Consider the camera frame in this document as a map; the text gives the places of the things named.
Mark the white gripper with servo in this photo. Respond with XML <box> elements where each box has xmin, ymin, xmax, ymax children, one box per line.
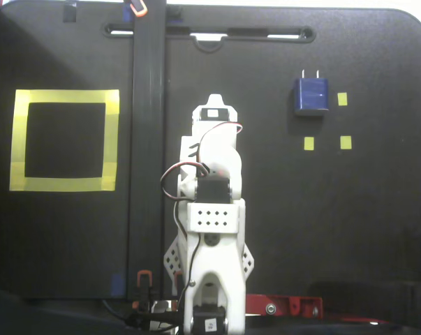
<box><xmin>191</xmin><ymin>93</ymin><xmax>239</xmax><ymax>135</ymax></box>

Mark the blue white charger block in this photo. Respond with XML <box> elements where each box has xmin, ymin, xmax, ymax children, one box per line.
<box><xmin>293</xmin><ymin>68</ymin><xmax>330</xmax><ymax>118</ymax></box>

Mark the orange black spring clamp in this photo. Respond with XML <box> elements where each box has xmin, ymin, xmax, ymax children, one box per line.
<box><xmin>124</xmin><ymin>0</ymin><xmax>148</xmax><ymax>18</ymax></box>

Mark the yellow tape square outline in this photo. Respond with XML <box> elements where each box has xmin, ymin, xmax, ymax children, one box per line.
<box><xmin>9</xmin><ymin>89</ymin><xmax>121</xmax><ymax>193</ymax></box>

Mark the orange black base clamp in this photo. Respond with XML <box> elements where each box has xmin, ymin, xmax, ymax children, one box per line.
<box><xmin>172</xmin><ymin>271</ymin><xmax>183</xmax><ymax>297</ymax></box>
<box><xmin>132</xmin><ymin>269</ymin><xmax>155</xmax><ymax>313</ymax></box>

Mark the red black white servo cable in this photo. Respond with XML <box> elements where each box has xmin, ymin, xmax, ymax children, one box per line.
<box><xmin>198</xmin><ymin>121</ymin><xmax>244</xmax><ymax>165</ymax></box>
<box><xmin>173</xmin><ymin>200</ymin><xmax>201</xmax><ymax>304</ymax></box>
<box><xmin>159</xmin><ymin>161</ymin><xmax>211</xmax><ymax>203</ymax></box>

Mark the black table carry handle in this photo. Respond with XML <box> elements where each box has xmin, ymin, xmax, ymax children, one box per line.
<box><xmin>101</xmin><ymin>21</ymin><xmax>317</xmax><ymax>54</ymax></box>

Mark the red metal angle bracket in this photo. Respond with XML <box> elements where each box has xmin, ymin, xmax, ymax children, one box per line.
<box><xmin>244</xmin><ymin>293</ymin><xmax>323</xmax><ymax>319</ymax></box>

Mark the black power cable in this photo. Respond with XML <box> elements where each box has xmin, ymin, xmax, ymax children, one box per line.
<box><xmin>101</xmin><ymin>299</ymin><xmax>183</xmax><ymax>331</ymax></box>

